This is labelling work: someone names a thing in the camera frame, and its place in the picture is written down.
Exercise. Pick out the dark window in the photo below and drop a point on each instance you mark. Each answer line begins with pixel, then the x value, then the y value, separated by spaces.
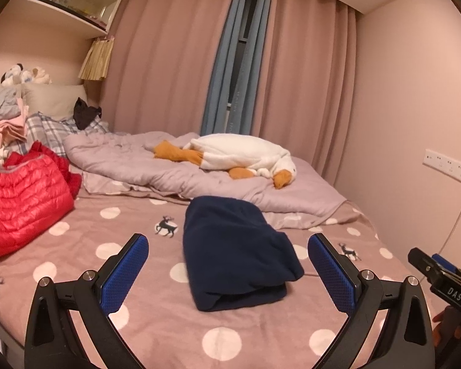
pixel 246 15

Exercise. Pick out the beige pleated lampshade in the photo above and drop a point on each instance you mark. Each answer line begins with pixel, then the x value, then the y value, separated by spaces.
pixel 96 59

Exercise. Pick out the white goose plush toy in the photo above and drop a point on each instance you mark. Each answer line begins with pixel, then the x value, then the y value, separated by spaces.
pixel 242 153

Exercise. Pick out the beige pillow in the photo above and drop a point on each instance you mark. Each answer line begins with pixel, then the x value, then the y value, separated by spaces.
pixel 53 100

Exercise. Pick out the lilac duvet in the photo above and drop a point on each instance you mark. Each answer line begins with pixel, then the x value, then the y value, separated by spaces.
pixel 138 161

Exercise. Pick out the dark brown cloth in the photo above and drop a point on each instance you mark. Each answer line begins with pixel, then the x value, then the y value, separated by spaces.
pixel 84 115

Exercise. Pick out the white wall shelf unit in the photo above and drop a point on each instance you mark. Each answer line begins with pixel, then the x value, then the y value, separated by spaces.
pixel 61 23

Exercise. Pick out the blue curtain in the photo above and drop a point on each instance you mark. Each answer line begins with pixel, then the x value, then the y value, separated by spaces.
pixel 223 84

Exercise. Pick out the white wall power strip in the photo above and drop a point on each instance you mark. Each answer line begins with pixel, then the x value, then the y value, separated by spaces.
pixel 445 165

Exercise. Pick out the red down jacket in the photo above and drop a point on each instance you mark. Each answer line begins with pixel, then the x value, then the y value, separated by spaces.
pixel 23 200

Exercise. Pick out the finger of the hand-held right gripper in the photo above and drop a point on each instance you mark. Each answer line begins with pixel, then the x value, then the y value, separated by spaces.
pixel 420 261
pixel 443 262

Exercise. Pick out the light blue cloth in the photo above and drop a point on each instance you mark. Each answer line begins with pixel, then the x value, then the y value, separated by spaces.
pixel 4 102

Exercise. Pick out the pink curtain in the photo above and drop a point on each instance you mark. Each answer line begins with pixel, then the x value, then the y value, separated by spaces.
pixel 169 65
pixel 303 84

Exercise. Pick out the plaid cloth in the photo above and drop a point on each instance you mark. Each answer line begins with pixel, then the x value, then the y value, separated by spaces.
pixel 46 127

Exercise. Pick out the black and white plush dog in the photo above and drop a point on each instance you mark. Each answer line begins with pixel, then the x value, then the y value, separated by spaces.
pixel 13 75

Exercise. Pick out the person's right hand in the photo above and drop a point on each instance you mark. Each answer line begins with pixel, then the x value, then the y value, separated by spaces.
pixel 441 326

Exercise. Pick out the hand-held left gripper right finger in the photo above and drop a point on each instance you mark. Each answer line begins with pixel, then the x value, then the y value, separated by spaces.
pixel 332 273

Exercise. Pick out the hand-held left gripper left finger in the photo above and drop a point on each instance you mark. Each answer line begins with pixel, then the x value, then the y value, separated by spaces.
pixel 125 273

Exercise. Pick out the navy fleece jacket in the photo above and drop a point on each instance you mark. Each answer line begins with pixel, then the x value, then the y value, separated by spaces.
pixel 234 250

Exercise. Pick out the pile of pink clothes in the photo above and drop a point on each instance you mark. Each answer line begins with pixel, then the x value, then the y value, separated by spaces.
pixel 7 130

